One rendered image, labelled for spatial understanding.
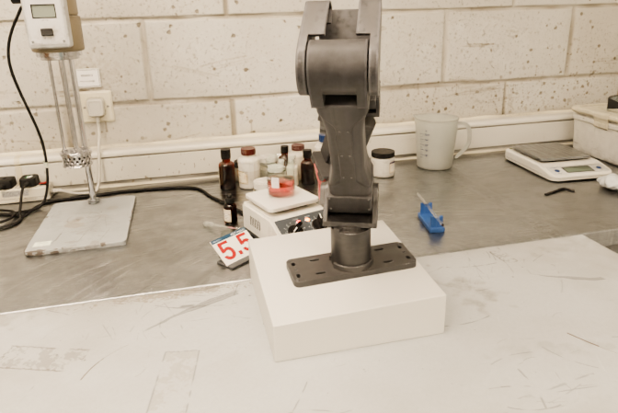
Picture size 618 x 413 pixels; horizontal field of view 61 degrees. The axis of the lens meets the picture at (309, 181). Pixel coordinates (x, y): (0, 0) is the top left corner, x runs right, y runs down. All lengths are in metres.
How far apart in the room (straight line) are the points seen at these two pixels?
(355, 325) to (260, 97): 0.95
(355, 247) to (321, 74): 0.31
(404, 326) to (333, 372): 0.13
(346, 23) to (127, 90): 0.98
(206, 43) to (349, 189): 0.88
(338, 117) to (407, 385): 0.35
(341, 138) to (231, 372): 0.35
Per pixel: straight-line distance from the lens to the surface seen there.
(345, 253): 0.81
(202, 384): 0.75
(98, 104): 1.54
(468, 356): 0.80
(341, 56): 0.58
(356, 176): 0.73
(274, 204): 1.06
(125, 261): 1.10
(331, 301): 0.77
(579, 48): 2.01
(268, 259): 0.88
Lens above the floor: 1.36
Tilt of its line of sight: 18 degrees down
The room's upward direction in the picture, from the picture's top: 1 degrees counter-clockwise
